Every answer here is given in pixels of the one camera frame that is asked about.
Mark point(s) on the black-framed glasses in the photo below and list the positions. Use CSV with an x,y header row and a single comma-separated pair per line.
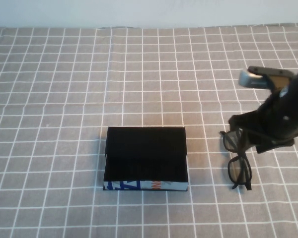
x,y
238,169

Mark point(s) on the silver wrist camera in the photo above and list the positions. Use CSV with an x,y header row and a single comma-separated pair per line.
x,y
253,80

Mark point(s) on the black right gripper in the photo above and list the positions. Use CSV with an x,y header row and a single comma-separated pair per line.
x,y
270,119

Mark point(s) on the grey white-grid tablecloth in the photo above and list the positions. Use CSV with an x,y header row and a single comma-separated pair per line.
x,y
64,74

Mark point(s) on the black printed glasses case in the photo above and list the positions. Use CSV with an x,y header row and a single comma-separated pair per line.
x,y
146,151

